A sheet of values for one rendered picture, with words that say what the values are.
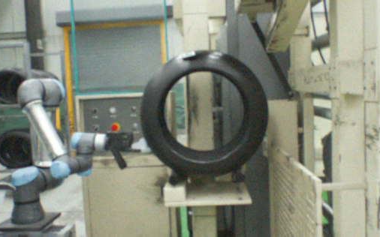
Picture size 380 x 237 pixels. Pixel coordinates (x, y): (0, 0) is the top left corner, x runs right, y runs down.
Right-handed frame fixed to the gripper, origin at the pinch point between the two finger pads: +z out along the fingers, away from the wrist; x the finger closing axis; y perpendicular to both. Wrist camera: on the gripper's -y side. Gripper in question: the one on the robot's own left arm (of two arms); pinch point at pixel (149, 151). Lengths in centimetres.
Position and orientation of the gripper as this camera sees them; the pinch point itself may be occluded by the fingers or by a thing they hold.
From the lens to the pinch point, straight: 184.8
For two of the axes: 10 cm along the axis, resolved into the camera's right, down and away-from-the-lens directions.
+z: 10.0, 0.8, -0.3
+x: 0.3, -0.8, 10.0
